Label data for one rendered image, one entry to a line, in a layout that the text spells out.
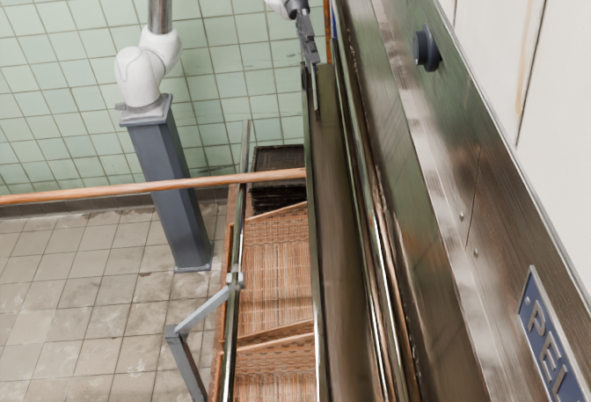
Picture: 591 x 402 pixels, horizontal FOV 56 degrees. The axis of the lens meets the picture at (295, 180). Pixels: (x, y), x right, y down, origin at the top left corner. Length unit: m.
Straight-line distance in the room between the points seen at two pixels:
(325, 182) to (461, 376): 0.89
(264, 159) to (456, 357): 1.91
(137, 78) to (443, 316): 1.95
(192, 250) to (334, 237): 1.80
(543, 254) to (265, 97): 2.76
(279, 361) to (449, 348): 1.36
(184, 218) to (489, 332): 2.43
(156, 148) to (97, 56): 0.69
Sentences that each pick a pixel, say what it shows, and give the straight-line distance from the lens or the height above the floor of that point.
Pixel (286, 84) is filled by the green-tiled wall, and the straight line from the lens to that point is 2.99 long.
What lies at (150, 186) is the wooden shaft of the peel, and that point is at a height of 1.20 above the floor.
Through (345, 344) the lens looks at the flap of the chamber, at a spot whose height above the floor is 1.38.
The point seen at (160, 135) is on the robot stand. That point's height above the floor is 0.91.
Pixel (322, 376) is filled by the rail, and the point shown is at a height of 1.40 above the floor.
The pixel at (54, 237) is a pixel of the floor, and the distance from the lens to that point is 3.66.
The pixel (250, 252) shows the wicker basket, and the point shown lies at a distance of 2.34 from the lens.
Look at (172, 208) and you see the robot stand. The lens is 2.81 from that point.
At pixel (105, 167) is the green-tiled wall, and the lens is 3.47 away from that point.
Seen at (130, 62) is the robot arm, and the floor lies 1.25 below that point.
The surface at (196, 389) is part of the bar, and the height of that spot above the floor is 0.65.
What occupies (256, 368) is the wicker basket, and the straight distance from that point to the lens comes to 1.97.
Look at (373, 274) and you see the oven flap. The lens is 1.09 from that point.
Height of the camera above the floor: 2.32
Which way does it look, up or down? 41 degrees down
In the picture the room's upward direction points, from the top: 7 degrees counter-clockwise
